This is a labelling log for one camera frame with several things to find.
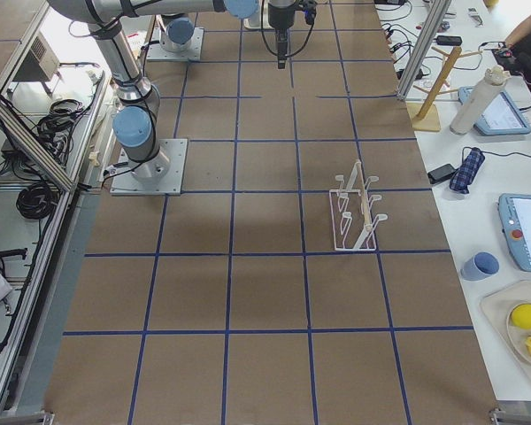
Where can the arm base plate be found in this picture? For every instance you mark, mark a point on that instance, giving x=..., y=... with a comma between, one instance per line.
x=161, y=176
x=191, y=54

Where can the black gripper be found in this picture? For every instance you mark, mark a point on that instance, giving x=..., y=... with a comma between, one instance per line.
x=280, y=17

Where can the white cylindrical bottle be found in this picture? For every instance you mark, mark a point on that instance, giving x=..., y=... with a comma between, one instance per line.
x=482, y=95

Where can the yellow lemon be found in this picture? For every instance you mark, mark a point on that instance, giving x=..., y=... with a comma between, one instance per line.
x=521, y=316

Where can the folded blue plaid umbrella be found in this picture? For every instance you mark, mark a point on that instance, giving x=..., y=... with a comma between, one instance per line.
x=467, y=171

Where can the blue teach pendant tablet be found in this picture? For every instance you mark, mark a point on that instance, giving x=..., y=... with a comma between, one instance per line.
x=502, y=116

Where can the beige tray with fruit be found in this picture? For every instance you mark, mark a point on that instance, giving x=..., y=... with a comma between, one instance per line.
x=500, y=309

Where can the white wire cup rack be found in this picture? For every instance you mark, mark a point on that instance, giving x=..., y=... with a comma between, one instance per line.
x=352, y=220

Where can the wooden mug tree stand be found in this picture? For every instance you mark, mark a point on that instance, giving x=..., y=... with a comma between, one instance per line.
x=424, y=116

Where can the blue cup on side table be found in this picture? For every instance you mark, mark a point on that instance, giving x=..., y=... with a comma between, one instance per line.
x=480, y=266

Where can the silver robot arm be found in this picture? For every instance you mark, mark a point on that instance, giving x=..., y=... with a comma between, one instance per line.
x=149, y=159
x=176, y=31

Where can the black smartphone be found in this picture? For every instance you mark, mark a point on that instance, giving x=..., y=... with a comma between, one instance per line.
x=441, y=174

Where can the aluminium frame post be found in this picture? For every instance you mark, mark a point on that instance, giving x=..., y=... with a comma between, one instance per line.
x=430, y=27

